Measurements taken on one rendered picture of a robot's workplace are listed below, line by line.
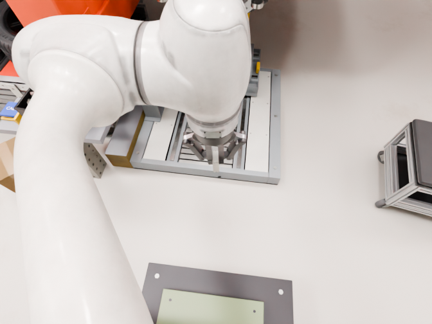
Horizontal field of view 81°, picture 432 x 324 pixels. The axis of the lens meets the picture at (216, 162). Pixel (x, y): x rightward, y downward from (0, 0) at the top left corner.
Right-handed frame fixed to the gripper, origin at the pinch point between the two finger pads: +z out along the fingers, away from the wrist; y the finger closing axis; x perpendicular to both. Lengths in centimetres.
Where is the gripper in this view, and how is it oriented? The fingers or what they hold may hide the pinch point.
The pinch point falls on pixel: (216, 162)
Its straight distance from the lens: 62.5
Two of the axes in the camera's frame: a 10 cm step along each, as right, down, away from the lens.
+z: 0.3, 3.7, 9.3
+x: 0.0, -9.3, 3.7
